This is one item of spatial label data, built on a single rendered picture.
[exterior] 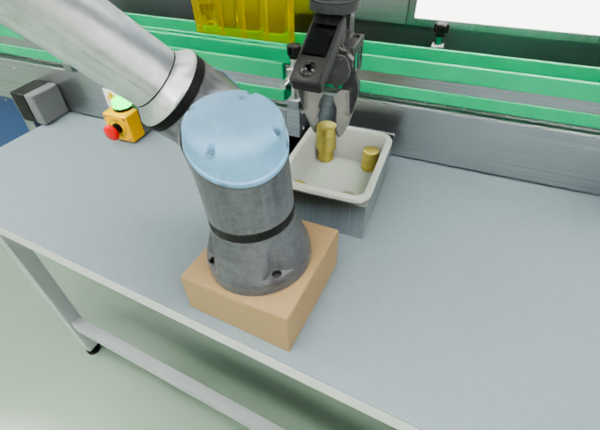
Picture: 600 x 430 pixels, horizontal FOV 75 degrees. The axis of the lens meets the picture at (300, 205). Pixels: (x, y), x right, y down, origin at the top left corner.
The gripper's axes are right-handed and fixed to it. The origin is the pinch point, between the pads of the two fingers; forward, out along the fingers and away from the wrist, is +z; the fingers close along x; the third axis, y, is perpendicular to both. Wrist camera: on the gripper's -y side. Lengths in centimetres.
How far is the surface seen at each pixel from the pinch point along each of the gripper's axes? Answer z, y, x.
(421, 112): 5.1, 20.7, -13.9
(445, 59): -2.8, 29.9, -16.0
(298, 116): 5.2, 11.4, 9.6
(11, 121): 27, 14, 110
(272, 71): -2.7, 13.2, 15.7
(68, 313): 68, -20, 74
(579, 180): 14, 20, -46
